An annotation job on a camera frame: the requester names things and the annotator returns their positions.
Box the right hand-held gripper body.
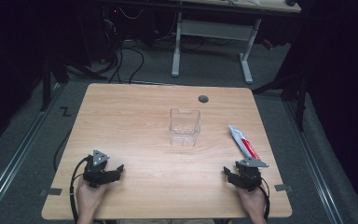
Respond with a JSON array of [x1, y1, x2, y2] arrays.
[[233, 156, 270, 192]]

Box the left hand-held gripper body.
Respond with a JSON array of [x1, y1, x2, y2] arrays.
[[82, 149, 116, 189]]

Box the white and red toothpaste tube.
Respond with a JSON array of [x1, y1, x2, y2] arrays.
[[228, 124, 262, 161]]

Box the clear plastic container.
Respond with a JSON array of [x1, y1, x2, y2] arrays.
[[168, 107, 202, 147]]

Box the person's left hand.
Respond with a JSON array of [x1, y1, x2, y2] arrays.
[[76, 177, 107, 218]]

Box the person's right hand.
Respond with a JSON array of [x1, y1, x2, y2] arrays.
[[236, 184, 267, 219]]

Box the grey tape strip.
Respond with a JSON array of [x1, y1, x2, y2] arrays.
[[39, 188, 63, 197], [273, 183, 294, 192]]

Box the black zigzag tape mark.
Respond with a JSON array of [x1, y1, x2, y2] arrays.
[[59, 105, 73, 118]]

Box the black metal stand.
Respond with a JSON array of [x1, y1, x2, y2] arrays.
[[251, 73, 310, 133], [39, 50, 108, 113]]

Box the white-legged wooden desk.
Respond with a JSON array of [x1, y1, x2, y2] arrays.
[[170, 0, 302, 85]]

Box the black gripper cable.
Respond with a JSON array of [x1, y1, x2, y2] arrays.
[[68, 156, 91, 224], [259, 176, 271, 222]]

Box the metal floor rail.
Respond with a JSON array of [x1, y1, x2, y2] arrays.
[[283, 101, 347, 224], [0, 81, 63, 222]]

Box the black floor cables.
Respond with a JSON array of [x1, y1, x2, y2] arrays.
[[101, 8, 181, 85]]

